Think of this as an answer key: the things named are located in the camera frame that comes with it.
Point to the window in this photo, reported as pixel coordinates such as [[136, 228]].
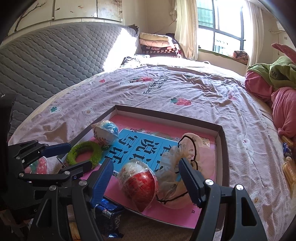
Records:
[[222, 25]]

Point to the small yellow wafer packet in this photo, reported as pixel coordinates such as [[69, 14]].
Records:
[[286, 139]]

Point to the blue toy egg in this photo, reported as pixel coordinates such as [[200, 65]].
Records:
[[107, 131]]

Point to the grey cardboard box tray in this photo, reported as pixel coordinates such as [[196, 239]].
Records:
[[222, 162]]

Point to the large yellow wafer packet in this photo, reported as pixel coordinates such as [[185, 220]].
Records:
[[290, 172]]

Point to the white wall cabinet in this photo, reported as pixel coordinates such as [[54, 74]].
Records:
[[69, 14]]

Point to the small blue snack packet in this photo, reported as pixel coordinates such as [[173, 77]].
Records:
[[288, 150]]

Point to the cream curtain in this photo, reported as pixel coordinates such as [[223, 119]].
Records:
[[254, 27], [186, 27]]

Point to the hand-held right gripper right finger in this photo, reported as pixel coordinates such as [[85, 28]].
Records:
[[189, 180]]

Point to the white air conditioner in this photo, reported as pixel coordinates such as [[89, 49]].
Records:
[[282, 26]]

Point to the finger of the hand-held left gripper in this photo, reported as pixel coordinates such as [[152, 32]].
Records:
[[57, 148], [76, 169]]

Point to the printed pink bedsheet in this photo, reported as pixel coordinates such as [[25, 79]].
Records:
[[185, 92]]

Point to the black patterned cloth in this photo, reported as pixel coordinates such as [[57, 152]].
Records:
[[130, 60]]

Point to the green garment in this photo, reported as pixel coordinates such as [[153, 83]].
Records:
[[275, 71]]

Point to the pink and blue book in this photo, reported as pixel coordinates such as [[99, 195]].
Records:
[[129, 143]]

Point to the red toy egg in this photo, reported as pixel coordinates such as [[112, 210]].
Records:
[[138, 185]]

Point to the pink clothes pile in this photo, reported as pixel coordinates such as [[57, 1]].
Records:
[[284, 106]]

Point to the stack of folded blankets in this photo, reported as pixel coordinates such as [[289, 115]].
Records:
[[157, 44]]

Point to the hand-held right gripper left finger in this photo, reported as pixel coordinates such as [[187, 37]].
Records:
[[101, 183]]

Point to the patterned cloth on windowsill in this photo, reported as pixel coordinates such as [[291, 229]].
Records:
[[241, 56]]

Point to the pink pillow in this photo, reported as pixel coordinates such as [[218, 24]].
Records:
[[286, 52]]

